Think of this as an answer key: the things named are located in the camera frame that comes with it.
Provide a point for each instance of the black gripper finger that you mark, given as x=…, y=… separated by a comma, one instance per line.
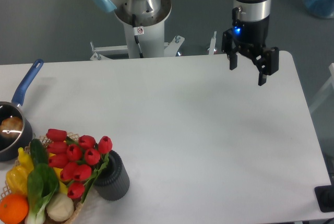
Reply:
x=228, y=49
x=267, y=62

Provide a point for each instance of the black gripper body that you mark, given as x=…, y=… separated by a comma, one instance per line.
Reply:
x=249, y=39

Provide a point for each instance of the red tulip bouquet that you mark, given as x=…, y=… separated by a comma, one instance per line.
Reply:
x=81, y=161

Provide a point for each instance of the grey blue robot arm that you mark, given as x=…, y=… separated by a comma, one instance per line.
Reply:
x=244, y=10

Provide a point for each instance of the dark grey ribbed vase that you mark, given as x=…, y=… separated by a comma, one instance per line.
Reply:
x=113, y=182

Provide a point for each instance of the black device at edge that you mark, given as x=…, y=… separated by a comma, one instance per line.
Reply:
x=324, y=195

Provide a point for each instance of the woven wicker basket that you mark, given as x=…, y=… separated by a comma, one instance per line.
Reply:
x=77, y=204

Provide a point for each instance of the green cucumber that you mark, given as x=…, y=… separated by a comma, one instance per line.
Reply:
x=38, y=152

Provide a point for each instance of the green bok choy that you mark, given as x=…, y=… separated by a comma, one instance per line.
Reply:
x=42, y=184

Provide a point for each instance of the beige round bun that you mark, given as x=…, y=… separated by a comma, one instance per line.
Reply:
x=60, y=207

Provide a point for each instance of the brown bun in saucepan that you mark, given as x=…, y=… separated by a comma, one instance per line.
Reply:
x=11, y=127

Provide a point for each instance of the yellow banana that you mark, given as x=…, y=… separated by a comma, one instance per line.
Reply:
x=25, y=160

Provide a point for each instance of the yellow bell pepper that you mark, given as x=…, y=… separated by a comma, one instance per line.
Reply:
x=16, y=179

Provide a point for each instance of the orange fruit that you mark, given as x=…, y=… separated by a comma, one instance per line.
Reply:
x=14, y=208

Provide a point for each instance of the white frame at right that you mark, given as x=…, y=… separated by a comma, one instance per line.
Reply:
x=323, y=93

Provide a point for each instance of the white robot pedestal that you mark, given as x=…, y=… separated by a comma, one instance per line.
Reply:
x=144, y=27

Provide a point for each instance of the blue handled saucepan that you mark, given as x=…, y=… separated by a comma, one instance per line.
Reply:
x=9, y=147

